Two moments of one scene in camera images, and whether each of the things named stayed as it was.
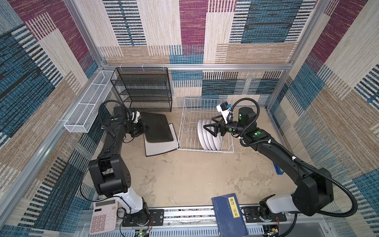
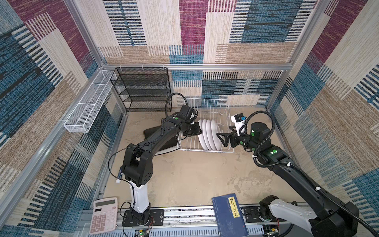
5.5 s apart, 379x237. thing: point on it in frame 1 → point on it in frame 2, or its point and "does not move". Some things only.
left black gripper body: x=135 y=129 → x=194 y=130
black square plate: x=159 y=130 → x=149 y=133
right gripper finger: x=219 y=121 → x=234 y=132
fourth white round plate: x=218 y=140 does not move
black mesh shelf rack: x=144 y=89 does not move
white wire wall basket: x=82 y=118 does not move
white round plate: x=201 y=135 does not move
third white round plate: x=210 y=136 does not move
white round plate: x=205 y=134 does not move
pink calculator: x=104 y=216 does not move
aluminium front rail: x=302 y=221 does not move
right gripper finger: x=217 y=128 → x=226 y=140
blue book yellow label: x=229 y=217 does not move
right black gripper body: x=232 y=127 → x=244 y=139
